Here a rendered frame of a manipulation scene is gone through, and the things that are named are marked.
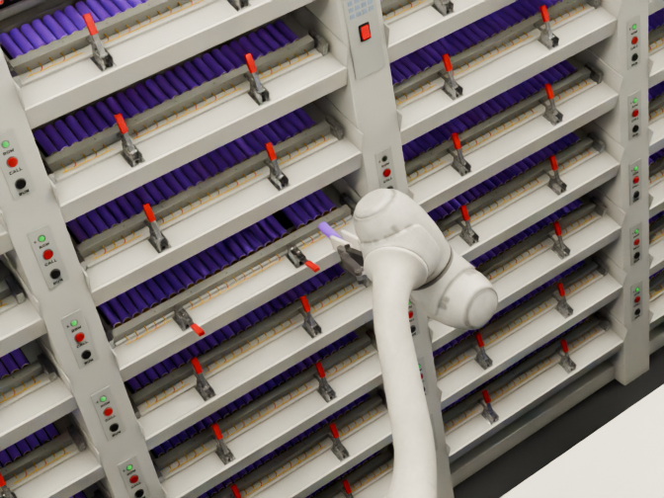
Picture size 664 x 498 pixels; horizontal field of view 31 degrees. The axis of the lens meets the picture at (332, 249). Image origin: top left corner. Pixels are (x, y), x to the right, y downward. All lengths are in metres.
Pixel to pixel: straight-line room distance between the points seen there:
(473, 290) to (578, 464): 1.05
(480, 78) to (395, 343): 0.90
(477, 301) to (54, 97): 0.76
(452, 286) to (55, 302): 0.70
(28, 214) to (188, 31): 0.41
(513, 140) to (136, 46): 0.97
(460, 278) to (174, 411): 0.77
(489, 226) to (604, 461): 1.88
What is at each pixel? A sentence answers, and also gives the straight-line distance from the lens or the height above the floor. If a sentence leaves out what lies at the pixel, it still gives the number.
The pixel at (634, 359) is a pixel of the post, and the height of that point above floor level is 0.08.
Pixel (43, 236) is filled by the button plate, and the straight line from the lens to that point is 2.10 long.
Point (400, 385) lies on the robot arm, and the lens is 1.80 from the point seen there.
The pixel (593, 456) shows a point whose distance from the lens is 0.91.
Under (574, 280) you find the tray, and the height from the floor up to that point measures 0.40.
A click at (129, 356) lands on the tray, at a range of 2.32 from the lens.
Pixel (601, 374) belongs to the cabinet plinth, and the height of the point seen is 0.05.
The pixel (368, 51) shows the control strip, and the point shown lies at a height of 1.33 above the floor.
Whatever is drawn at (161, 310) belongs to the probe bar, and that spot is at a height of 0.97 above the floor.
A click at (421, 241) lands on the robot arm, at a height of 1.27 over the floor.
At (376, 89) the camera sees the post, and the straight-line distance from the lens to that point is 2.35.
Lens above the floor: 2.40
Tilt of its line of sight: 37 degrees down
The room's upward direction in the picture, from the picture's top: 11 degrees counter-clockwise
